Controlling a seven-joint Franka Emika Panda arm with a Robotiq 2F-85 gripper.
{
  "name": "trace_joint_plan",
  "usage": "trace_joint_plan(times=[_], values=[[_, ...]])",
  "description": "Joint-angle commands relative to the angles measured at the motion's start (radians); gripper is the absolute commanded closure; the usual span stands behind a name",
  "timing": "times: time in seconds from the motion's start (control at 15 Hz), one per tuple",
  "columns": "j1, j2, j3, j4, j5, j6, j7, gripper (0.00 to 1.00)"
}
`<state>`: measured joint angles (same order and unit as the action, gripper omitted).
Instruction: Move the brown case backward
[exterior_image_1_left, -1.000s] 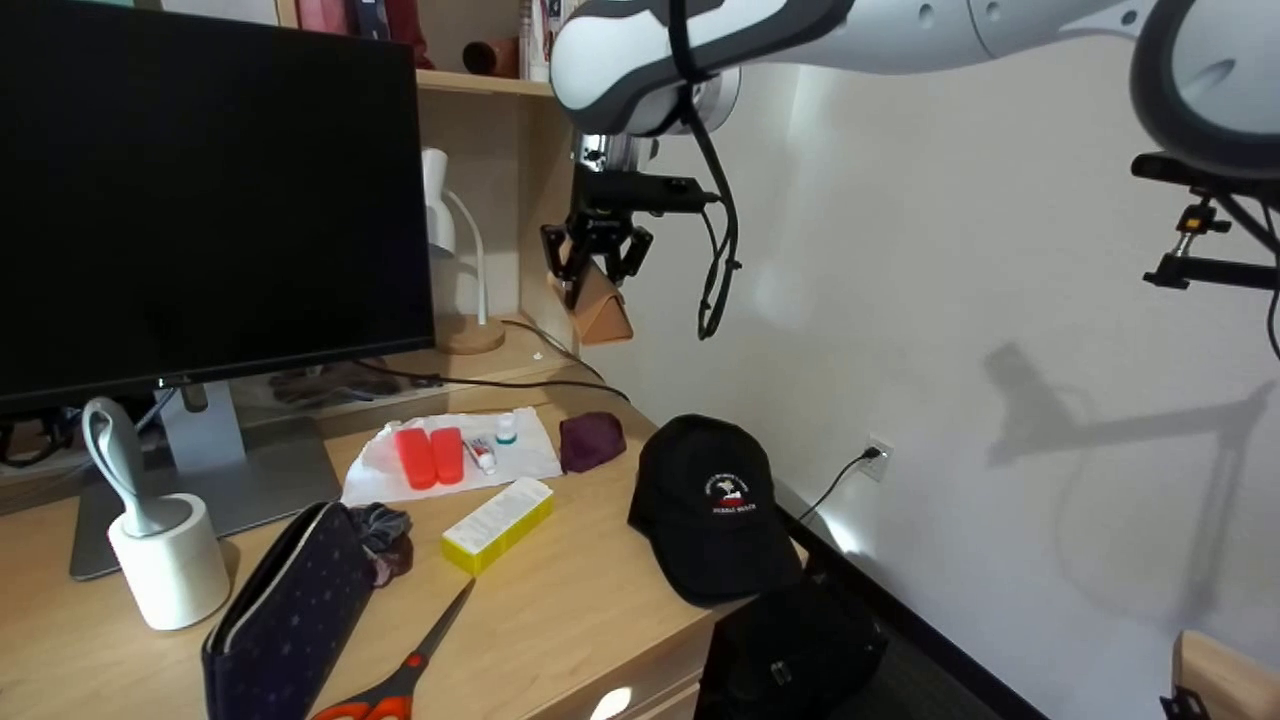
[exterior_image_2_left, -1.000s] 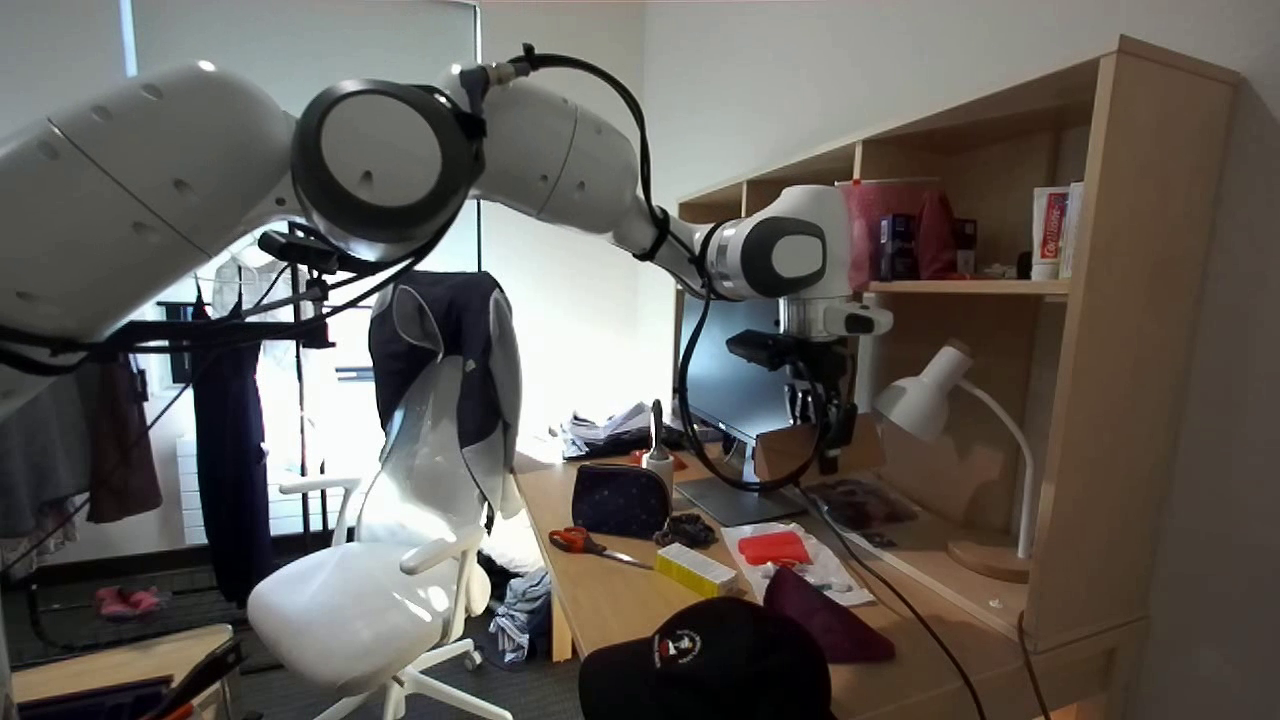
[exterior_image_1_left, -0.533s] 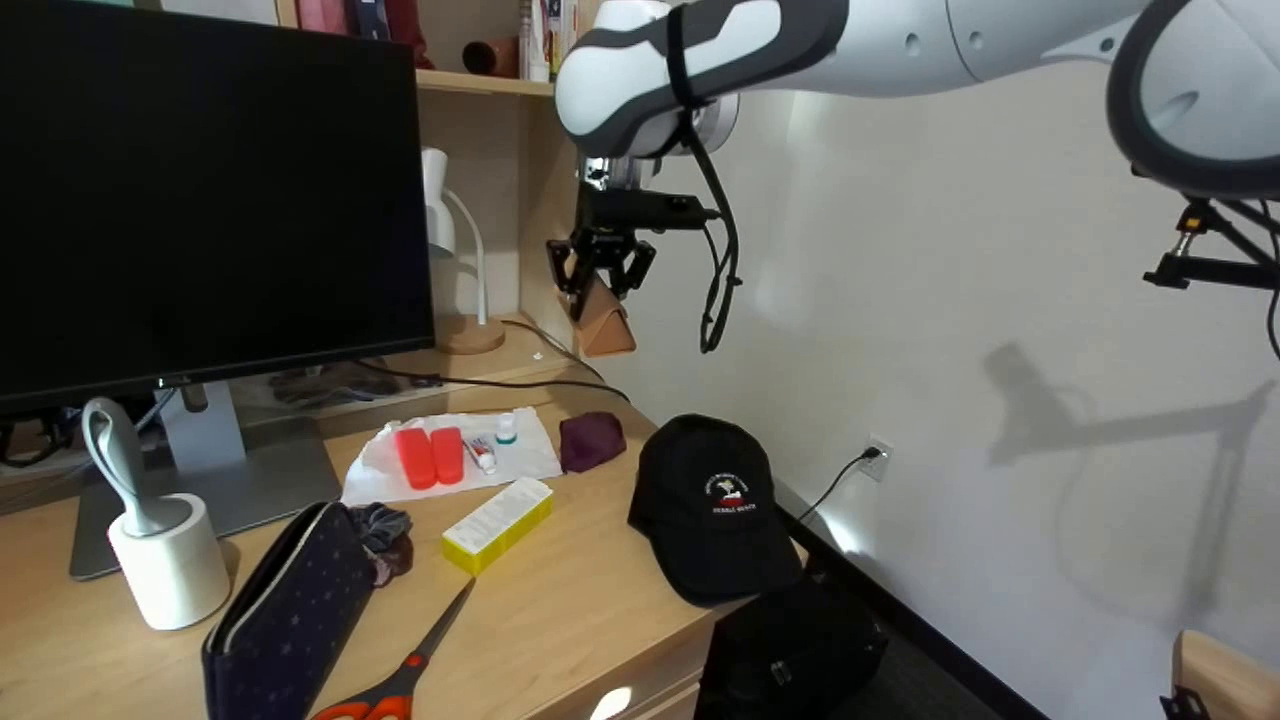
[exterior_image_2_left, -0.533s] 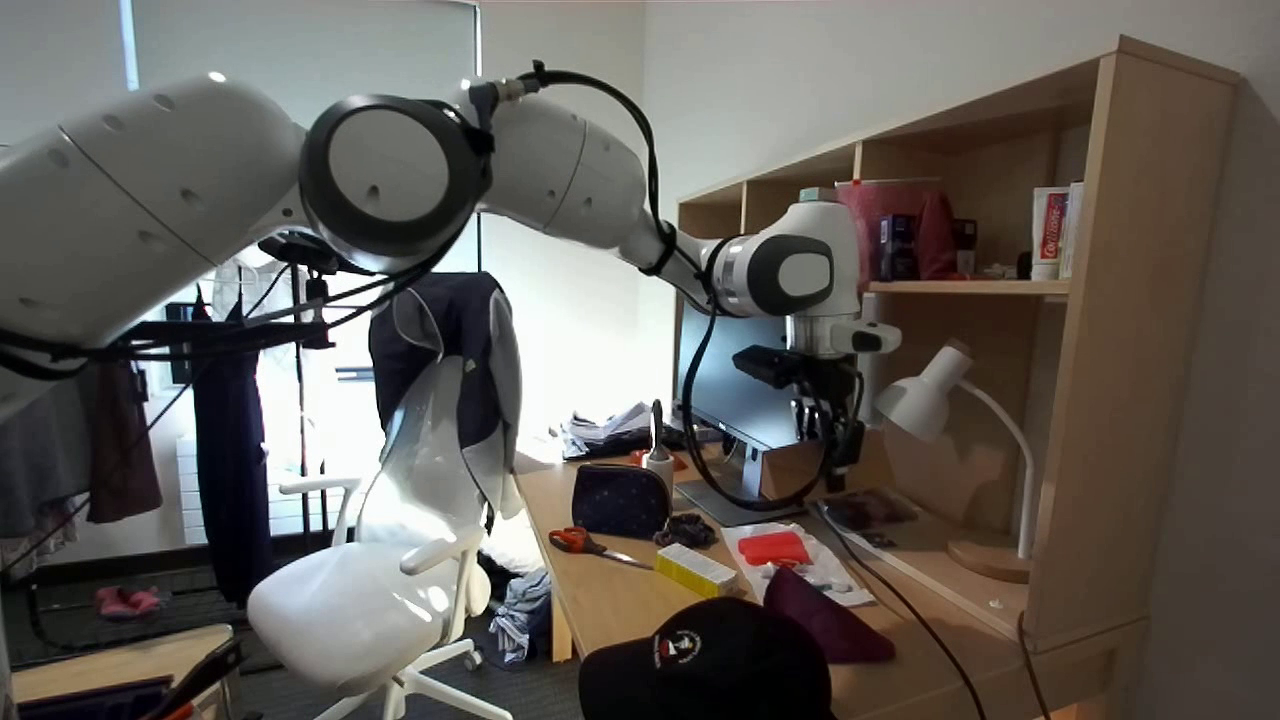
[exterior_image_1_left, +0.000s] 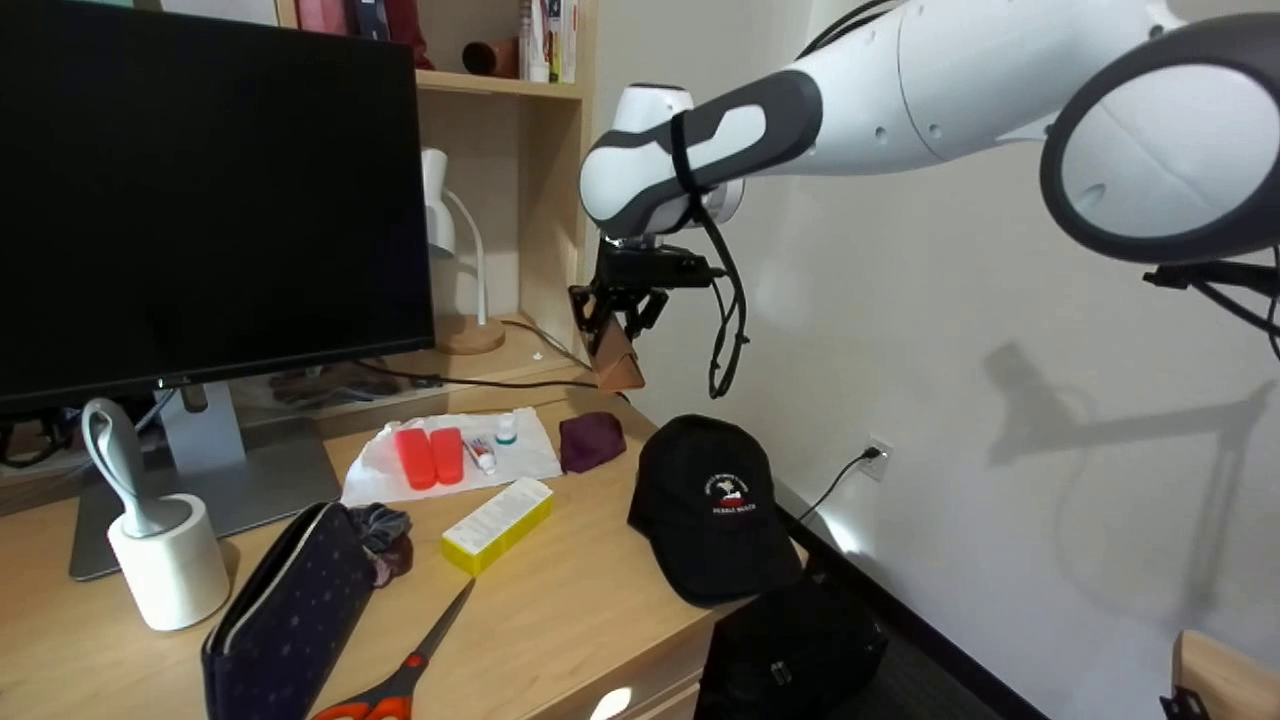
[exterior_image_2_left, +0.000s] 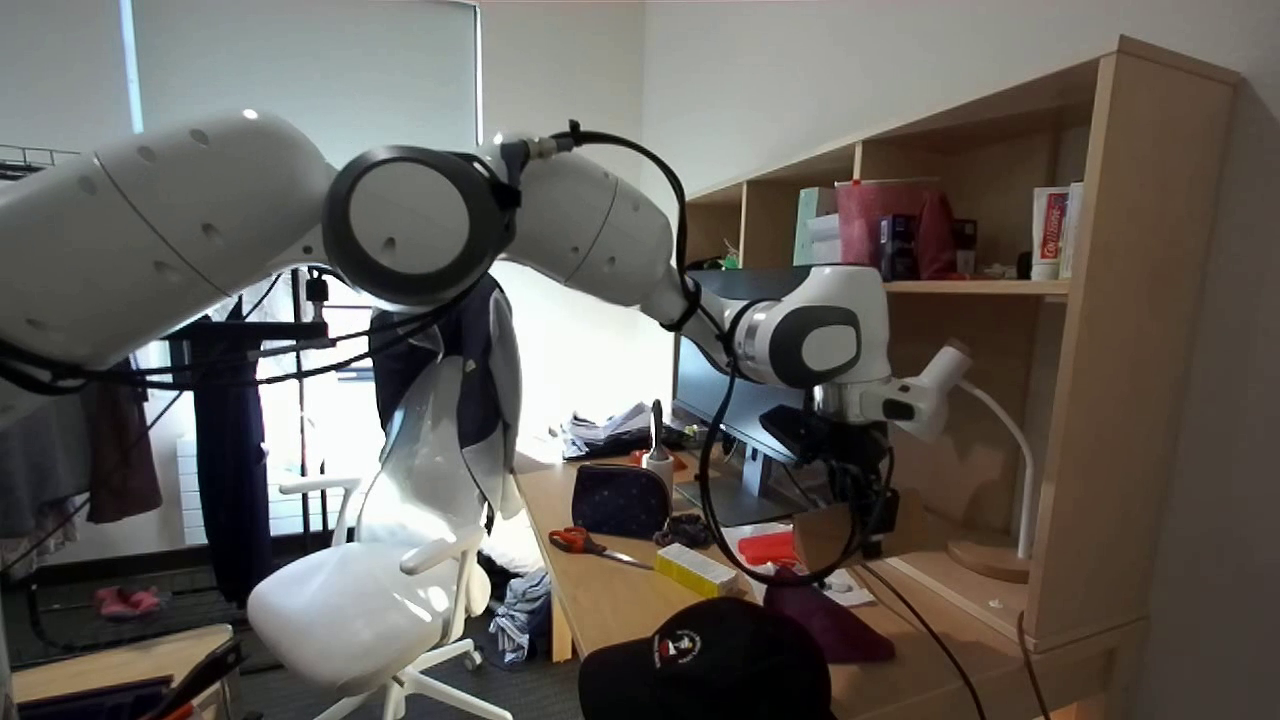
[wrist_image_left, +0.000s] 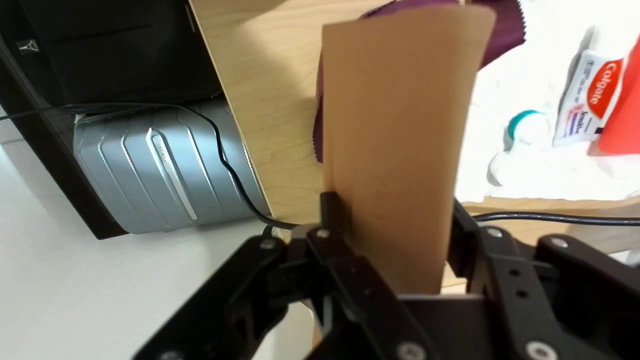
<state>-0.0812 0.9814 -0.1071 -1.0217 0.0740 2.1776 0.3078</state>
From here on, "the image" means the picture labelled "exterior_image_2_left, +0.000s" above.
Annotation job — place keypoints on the brown hanging cloth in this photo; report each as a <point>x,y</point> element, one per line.
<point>120,453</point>

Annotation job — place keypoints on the white office chair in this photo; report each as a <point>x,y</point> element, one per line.
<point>347,606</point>

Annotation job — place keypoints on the red box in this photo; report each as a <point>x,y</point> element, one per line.
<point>770,551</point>

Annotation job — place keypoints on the dark dotted pencil case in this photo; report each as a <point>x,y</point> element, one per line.
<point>623,501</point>

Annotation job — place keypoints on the wooden shelf unit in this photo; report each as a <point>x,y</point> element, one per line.
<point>1145,332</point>

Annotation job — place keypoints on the black computer monitor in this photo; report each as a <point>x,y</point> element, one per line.
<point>726,372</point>

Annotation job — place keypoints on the grey hanging cloth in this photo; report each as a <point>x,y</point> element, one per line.
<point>41,463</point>

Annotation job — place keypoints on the yellow white box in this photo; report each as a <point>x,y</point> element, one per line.
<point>698,569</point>

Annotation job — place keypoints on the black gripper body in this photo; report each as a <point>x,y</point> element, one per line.
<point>852,486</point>

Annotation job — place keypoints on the white teal book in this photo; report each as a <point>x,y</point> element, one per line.
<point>816,224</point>

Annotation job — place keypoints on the dark navy hanging trousers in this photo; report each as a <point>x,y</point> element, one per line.
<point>229,453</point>

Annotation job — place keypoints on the white desk lamp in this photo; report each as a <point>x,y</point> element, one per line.
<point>925,385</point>

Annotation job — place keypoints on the dark jacket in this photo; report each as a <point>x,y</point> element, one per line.
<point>474,362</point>

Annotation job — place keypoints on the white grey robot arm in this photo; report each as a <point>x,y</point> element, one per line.
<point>160,224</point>

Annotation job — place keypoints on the light cloth pile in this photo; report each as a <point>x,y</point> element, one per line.
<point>614,433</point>

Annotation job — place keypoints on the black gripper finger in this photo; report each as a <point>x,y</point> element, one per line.
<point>842,543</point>
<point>883,543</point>

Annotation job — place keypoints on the black cap with logo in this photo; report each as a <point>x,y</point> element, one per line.
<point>707,660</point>

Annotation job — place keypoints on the pink slippers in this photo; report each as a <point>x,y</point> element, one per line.
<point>125,601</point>

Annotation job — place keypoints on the white red printed carton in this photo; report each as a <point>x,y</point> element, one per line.
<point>1053,235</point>

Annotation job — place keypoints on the wooden desk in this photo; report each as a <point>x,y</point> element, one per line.
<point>614,601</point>

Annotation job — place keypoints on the black clothes rack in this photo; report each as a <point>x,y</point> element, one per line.
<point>317,288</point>

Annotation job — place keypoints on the crumpled grey clothes pile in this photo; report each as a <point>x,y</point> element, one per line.
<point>513,613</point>

